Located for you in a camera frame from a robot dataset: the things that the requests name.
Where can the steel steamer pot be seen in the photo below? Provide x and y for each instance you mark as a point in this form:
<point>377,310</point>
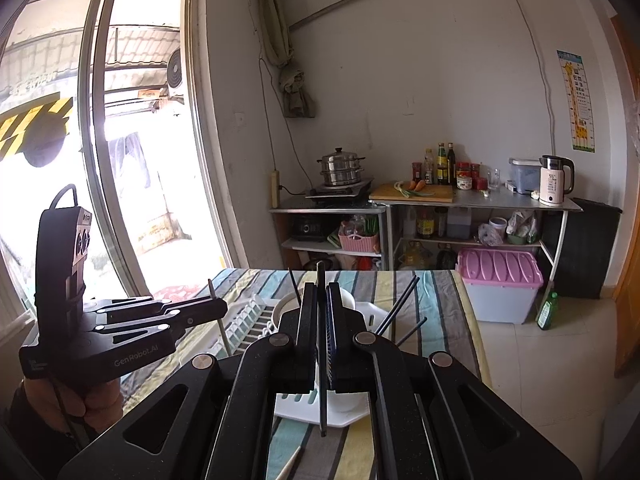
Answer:
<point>340,172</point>

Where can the white blue mug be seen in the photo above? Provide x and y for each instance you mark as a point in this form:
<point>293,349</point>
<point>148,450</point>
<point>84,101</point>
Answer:
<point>498,230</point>

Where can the wooden cutting board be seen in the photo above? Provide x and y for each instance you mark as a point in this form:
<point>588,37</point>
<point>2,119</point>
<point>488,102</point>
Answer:
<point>430,194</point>

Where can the dark sauce bottle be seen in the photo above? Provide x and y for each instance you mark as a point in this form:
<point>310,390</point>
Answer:
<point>451,167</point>
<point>441,167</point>

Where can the person's left forearm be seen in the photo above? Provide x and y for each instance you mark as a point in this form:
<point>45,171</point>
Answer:
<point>35,445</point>

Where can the white cup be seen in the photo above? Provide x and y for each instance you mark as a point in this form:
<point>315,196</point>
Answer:
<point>350,402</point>

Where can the yellow black striped sign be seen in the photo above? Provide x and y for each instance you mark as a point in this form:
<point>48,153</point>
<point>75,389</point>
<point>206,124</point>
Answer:
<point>55,110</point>

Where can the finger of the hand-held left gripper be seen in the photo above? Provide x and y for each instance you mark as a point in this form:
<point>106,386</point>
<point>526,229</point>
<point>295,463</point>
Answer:
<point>200,307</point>
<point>170,325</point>

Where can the white jar red label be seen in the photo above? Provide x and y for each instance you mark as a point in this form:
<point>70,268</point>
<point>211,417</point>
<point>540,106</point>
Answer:
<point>464,182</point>

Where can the hanging laundry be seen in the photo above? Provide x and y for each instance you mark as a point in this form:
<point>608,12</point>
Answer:
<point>135,155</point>

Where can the dark-rimmed white bowl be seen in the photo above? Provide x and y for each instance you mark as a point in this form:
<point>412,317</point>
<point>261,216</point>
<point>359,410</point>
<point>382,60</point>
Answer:
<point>287,315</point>

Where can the narrow metal shelf rack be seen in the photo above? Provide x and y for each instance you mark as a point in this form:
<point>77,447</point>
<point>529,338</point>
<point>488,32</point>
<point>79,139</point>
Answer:
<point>295,205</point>

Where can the black kitchen appliance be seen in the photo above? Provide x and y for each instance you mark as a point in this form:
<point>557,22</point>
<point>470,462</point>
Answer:
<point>306,227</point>

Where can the white jug dark liquid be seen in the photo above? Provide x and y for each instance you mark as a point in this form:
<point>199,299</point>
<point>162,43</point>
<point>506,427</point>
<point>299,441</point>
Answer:
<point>459,225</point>

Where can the green onion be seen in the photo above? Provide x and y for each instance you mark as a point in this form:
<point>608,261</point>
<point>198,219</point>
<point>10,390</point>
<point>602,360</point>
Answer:
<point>402,190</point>

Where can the white plastic dish rack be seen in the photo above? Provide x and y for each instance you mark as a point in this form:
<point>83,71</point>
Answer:
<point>250,327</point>

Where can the black panel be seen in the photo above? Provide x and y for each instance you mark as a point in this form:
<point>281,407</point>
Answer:
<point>582,250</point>

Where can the white electric kettle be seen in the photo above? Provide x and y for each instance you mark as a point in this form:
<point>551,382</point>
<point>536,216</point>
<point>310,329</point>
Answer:
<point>552,185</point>

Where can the sliding glass window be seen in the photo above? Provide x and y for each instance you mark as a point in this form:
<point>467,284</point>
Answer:
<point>95,135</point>

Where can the green glass bottle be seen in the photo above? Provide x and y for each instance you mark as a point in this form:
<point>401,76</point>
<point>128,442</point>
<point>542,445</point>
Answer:
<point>547,312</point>

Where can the outdoor air conditioner unit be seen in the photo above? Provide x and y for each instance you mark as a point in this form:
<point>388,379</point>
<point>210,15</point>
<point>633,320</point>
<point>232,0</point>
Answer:
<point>175,72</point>

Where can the orange carrot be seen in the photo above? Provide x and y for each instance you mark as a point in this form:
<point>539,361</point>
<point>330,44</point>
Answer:
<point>418,186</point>

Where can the drinking glass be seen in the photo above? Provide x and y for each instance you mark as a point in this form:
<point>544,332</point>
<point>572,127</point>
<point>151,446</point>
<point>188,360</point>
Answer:
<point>493,180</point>

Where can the giraffe wall poster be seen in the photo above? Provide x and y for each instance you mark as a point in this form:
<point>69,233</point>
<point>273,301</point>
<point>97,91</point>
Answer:
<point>577,105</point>

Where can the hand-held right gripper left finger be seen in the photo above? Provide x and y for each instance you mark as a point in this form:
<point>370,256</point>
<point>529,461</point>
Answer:
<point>310,330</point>

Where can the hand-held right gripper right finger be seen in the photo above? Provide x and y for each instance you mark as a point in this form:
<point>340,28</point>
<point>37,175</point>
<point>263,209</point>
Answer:
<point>331,330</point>

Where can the person's left hand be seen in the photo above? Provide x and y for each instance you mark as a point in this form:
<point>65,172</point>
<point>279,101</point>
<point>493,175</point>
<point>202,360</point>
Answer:
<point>100,405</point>

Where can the clear container blue lid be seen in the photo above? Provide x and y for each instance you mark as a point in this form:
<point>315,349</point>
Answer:
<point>522,177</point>

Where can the grey hanging cloth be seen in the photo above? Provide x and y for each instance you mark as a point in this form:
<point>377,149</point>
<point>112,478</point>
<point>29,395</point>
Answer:
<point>297,92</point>

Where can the pink-lid storage box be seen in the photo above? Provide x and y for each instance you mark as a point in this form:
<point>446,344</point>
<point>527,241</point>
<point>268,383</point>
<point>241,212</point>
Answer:
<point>500,270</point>

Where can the black induction cooker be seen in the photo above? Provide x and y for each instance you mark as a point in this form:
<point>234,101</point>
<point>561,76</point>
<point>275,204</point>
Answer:
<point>340,192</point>

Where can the wide metal shelf rack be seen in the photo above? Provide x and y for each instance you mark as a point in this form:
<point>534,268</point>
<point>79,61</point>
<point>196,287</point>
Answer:
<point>500,201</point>

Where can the pink plastic basket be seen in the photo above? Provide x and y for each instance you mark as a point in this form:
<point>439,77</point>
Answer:
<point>357,244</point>

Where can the beige power strip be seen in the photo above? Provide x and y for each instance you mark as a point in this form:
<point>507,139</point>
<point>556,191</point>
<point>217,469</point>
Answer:
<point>274,190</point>

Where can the yellow-label bottle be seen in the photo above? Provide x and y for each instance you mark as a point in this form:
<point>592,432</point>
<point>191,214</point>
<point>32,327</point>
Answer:
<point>425,225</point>

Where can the clear seasoning bottle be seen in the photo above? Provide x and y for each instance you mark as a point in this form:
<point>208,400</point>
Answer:
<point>429,170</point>

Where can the striped tablecloth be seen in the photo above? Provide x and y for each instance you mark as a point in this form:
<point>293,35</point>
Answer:
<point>440,310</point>

